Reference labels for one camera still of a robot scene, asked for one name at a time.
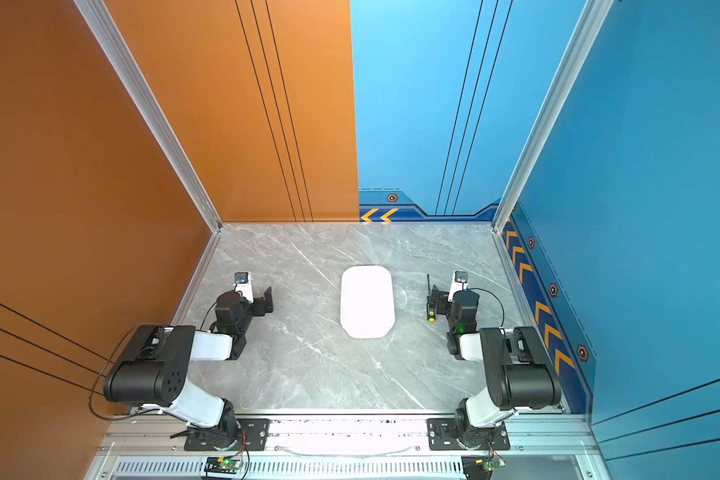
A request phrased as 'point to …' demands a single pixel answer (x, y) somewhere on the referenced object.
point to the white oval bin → (367, 306)
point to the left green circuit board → (221, 465)
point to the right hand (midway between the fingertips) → (449, 287)
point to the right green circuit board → (493, 463)
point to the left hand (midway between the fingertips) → (255, 286)
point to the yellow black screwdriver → (430, 304)
